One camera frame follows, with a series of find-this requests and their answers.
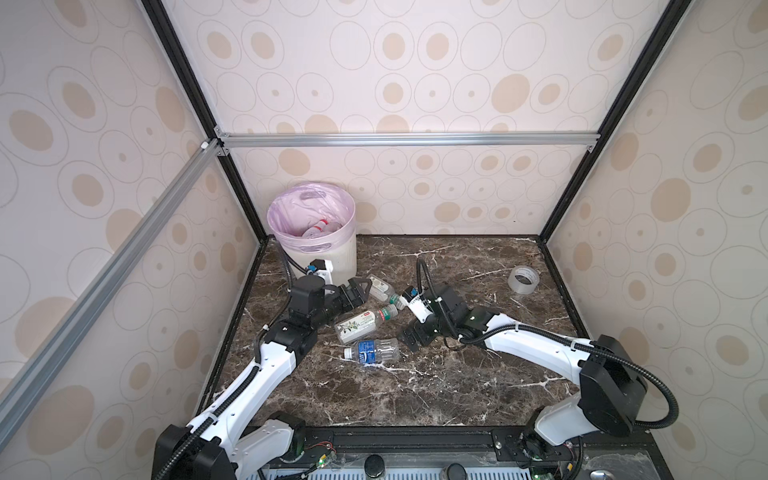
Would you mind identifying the white bottle green leaf label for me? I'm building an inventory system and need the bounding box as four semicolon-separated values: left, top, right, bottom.
334;305;399;344

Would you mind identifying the clear bottle green ring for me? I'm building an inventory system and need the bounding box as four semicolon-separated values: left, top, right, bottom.
367;274;409;311

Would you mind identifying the clear bottle blue label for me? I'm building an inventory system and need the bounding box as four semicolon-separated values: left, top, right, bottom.
343;339;401;365

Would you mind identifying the white bin with purple bag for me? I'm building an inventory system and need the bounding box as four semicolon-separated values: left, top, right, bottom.
267;182;357;285

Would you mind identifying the white bottle red cap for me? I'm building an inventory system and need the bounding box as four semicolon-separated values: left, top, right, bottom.
302;219;342;238

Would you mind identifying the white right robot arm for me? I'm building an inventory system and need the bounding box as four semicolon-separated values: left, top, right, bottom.
400;258;680;457

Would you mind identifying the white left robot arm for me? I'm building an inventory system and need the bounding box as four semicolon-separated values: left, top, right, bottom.
151;253;372;479

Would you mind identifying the clear tape roll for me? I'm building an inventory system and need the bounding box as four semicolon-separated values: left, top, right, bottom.
507;266;540;295

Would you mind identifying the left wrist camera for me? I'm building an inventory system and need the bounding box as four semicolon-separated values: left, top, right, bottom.
307;259;334;285

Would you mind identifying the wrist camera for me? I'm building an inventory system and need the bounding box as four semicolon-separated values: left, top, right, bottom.
307;259;334;285
400;286;433;323

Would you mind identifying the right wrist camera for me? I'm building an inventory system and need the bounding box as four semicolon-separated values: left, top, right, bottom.
400;286;433;323

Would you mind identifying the horizontal aluminium frame bar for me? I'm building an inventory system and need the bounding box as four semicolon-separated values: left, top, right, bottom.
221;131;600;149

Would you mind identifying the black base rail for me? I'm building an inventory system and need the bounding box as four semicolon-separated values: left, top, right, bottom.
255;423;672;479

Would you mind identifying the left aluminium frame bar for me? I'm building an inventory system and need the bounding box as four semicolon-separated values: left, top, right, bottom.
1;138;223;448

